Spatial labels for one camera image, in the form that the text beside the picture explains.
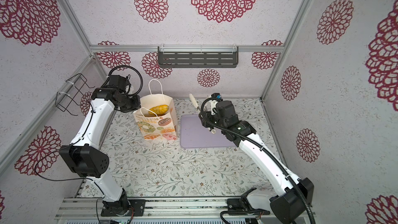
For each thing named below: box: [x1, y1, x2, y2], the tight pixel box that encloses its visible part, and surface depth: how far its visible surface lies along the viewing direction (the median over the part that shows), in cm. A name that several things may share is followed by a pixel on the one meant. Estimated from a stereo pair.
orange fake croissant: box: [148, 104, 170, 117], surface depth 93 cm
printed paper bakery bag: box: [132, 78, 178, 141], surface depth 89 cm
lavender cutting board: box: [179, 114, 236, 148], surface depth 97 cm
